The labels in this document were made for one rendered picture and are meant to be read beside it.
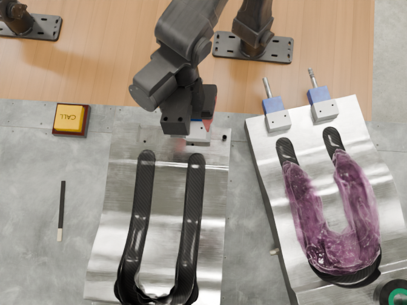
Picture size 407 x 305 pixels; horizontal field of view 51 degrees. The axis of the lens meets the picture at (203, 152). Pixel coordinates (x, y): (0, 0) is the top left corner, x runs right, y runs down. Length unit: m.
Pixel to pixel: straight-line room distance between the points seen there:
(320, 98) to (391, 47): 1.19
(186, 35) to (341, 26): 0.60
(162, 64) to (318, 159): 0.44
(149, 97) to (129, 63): 0.44
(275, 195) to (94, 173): 0.43
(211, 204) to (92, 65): 0.48
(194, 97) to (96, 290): 0.41
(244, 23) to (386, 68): 1.24
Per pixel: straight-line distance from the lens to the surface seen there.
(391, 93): 2.07
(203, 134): 0.87
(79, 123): 1.05
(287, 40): 1.13
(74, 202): 1.05
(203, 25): 0.67
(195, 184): 0.92
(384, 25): 2.21
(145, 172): 0.93
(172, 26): 0.68
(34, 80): 1.18
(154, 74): 0.69
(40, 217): 1.07
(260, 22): 0.94
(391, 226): 0.97
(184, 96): 0.74
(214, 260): 0.86
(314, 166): 0.96
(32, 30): 1.23
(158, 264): 0.86
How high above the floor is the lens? 1.78
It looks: 75 degrees down
